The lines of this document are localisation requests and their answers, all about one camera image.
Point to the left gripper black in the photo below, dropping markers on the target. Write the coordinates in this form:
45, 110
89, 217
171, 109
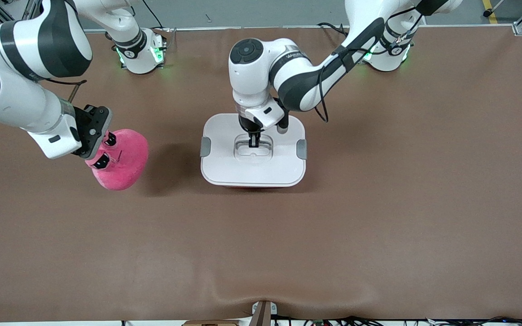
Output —
245, 123

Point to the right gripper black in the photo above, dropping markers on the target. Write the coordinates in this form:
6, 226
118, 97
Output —
92, 129

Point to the white box lid grey clips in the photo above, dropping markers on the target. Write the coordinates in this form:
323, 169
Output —
224, 163

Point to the pink plush toy with sunglasses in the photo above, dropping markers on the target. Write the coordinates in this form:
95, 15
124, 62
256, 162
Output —
125, 167

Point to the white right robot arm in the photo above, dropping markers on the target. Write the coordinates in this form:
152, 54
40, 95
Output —
16, 99

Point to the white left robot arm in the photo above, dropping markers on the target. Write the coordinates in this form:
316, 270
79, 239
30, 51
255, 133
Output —
297, 81

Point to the pink plastic box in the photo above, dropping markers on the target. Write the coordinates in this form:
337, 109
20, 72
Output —
256, 186

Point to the brown table mat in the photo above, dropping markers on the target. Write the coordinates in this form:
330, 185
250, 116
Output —
261, 249

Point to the grey metal rod black foot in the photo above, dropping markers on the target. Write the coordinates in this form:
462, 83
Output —
492, 9

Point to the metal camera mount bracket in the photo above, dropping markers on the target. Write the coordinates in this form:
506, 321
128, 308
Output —
263, 314

